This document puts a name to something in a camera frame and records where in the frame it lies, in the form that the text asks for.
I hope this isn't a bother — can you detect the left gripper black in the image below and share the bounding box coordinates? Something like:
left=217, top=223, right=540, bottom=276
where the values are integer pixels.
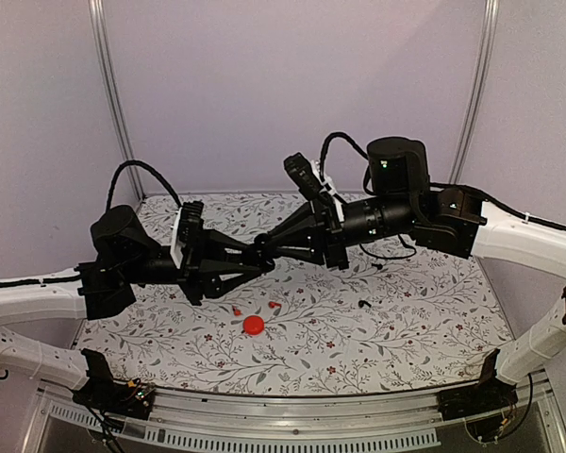
left=121, top=224, right=264, bottom=307

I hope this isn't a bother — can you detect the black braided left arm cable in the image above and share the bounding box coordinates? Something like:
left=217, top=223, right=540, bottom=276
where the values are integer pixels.
left=104, top=159, right=185, bottom=213

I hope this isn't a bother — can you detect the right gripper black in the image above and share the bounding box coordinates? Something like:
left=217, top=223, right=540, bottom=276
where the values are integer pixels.
left=261, top=195, right=416, bottom=273

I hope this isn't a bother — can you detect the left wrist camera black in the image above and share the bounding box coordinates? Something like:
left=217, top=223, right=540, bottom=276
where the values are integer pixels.
left=170, top=201, right=204, bottom=269

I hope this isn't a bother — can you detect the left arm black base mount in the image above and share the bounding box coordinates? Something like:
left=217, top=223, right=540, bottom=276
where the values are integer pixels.
left=73, top=349, right=156, bottom=420

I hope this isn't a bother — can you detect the aluminium frame post left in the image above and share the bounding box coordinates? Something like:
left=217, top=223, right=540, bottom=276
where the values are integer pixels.
left=87, top=0, right=147, bottom=204

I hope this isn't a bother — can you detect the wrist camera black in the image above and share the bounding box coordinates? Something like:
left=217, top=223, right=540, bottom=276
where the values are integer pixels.
left=284, top=153, right=343, bottom=217
left=170, top=201, right=204, bottom=269

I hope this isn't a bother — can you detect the aluminium rail base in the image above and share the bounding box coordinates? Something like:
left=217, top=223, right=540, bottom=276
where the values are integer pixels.
left=22, top=372, right=566, bottom=452

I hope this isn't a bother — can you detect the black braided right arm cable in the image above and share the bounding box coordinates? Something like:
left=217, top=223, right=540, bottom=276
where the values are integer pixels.
left=319, top=131, right=370, bottom=176

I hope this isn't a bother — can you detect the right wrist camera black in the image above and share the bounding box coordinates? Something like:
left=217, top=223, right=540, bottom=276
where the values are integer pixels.
left=284, top=153, right=343, bottom=217

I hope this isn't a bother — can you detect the black earbud charging case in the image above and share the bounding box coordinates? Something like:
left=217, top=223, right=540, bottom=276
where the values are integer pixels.
left=243, top=233, right=275, bottom=273

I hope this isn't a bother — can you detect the red round charging case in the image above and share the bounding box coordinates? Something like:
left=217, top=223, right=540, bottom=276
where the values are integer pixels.
left=242, top=315, right=265, bottom=336

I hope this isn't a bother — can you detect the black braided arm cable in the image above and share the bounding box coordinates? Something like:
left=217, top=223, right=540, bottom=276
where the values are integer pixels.
left=104, top=159, right=185, bottom=213
left=319, top=131, right=370, bottom=176

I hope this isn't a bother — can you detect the floral patterned table mat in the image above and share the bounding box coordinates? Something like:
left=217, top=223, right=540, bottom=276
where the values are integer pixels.
left=73, top=191, right=516, bottom=395

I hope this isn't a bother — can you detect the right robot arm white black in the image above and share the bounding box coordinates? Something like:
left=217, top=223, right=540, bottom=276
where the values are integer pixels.
left=255, top=137, right=566, bottom=411

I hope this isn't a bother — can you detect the aluminium frame post right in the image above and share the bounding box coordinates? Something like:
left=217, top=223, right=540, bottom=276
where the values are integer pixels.
left=448, top=0, right=499, bottom=184

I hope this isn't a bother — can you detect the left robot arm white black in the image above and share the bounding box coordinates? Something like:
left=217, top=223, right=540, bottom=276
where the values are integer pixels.
left=0, top=202, right=275, bottom=410

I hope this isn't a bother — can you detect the aluminium frame post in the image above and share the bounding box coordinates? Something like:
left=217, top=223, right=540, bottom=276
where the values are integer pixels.
left=448, top=0, right=499, bottom=184
left=87, top=0, right=147, bottom=204

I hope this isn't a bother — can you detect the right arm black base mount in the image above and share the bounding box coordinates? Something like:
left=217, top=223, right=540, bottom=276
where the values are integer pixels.
left=437, top=349, right=518, bottom=421

